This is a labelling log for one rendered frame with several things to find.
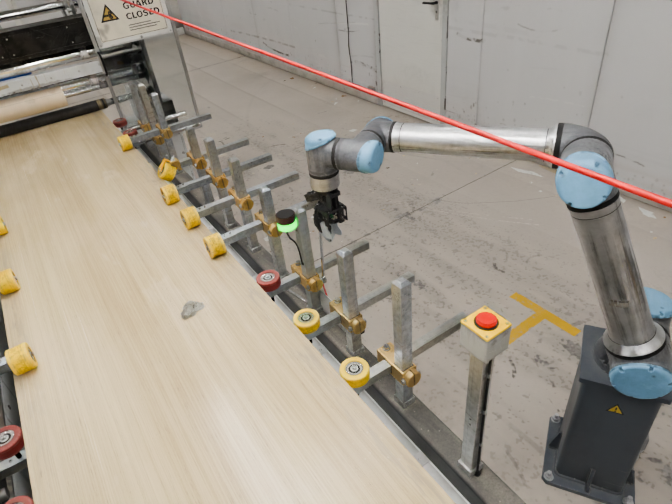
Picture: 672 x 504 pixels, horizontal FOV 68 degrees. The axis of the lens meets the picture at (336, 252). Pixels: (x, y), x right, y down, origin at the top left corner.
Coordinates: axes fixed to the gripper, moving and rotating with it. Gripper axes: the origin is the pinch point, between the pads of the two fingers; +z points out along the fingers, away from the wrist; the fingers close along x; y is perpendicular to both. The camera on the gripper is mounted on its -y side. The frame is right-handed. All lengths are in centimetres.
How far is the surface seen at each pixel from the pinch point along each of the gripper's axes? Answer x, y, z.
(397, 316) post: -9.6, 46.8, -4.6
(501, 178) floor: 216, -104, 101
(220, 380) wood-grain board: -52, 23, 11
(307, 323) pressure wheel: -22.2, 20.1, 10.2
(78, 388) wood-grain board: -84, 0, 11
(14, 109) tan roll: -71, -233, -5
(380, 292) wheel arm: 6.0, 18.6, 15.2
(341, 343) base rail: -9.5, 16.0, 30.8
